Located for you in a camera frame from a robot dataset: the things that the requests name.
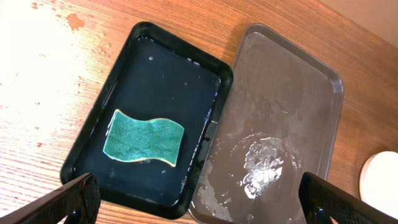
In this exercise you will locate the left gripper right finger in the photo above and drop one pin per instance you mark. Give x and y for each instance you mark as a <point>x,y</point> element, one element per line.
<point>323,202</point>

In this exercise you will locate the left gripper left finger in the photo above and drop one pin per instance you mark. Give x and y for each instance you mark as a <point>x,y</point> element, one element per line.
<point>77,201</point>

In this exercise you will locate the white plate top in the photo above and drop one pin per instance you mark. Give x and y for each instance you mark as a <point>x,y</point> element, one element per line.
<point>378,182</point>

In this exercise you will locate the green yellow sponge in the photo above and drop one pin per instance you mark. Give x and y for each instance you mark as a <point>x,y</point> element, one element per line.
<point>133,140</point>

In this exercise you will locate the brown serving tray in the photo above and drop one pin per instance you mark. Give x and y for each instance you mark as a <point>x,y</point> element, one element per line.
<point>279,121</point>

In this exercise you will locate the black water tray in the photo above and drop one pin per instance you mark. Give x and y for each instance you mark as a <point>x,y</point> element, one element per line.
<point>156,75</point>

